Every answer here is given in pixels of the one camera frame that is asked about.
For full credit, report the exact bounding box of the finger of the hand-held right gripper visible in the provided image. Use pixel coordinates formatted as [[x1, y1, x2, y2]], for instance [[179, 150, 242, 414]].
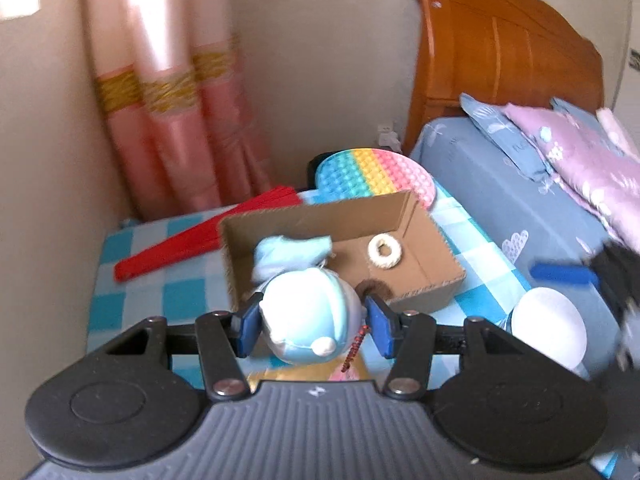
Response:
[[532, 259, 599, 287]]

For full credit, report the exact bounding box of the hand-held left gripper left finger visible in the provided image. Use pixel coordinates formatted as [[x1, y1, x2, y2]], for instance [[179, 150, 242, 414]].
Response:
[[97, 292, 264, 403]]

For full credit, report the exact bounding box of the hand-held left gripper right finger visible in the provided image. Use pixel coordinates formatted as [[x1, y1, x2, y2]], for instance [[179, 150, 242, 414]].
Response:
[[364, 295, 546, 402]]

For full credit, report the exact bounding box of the brown scrunchie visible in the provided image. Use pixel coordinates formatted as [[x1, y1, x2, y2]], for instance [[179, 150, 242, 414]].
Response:
[[356, 281, 393, 301]]

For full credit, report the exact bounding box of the blue white plush ball toy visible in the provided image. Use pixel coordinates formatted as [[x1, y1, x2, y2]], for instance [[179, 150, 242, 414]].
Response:
[[257, 266, 369, 367]]

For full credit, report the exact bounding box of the white ring donut toy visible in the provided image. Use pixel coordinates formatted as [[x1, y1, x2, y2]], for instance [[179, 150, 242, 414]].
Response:
[[367, 233, 402, 270]]

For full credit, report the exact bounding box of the blue face mask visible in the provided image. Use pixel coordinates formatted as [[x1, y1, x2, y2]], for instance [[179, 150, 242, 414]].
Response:
[[251, 234, 334, 283]]

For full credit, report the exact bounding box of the brown cardboard box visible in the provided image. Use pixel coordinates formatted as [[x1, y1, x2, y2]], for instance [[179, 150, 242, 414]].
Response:
[[219, 190, 467, 321]]

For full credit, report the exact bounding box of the blue checked tablecloth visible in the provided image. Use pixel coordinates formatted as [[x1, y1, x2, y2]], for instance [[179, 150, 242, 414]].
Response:
[[87, 195, 533, 386]]

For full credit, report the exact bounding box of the red folding fan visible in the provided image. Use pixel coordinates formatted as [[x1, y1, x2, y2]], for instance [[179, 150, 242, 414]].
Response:
[[114, 186, 306, 283]]

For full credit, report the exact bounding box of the pink floral pillow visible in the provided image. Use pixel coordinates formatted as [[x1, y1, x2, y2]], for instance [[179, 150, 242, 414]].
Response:
[[502, 102, 640, 252]]

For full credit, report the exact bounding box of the bed with blue sheet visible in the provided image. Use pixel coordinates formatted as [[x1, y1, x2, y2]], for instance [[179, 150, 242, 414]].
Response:
[[409, 117, 640, 480]]

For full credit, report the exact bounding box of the blue patterned pillow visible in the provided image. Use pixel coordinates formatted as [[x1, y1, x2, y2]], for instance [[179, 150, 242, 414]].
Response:
[[459, 92, 554, 183], [550, 97, 601, 117]]

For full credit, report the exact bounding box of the rainbow silicone bubble mat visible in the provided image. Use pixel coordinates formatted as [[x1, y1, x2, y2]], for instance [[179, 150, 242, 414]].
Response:
[[315, 147, 436, 211]]

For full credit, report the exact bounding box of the wooden bed headboard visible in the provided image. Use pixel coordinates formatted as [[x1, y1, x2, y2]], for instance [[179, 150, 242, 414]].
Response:
[[402, 0, 606, 157]]

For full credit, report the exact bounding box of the pink curtain with gold band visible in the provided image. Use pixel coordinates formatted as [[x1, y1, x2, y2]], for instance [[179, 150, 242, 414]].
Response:
[[82, 0, 273, 222]]

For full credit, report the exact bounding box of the white wall charger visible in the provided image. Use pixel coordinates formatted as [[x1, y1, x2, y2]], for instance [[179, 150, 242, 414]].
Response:
[[376, 121, 401, 151]]

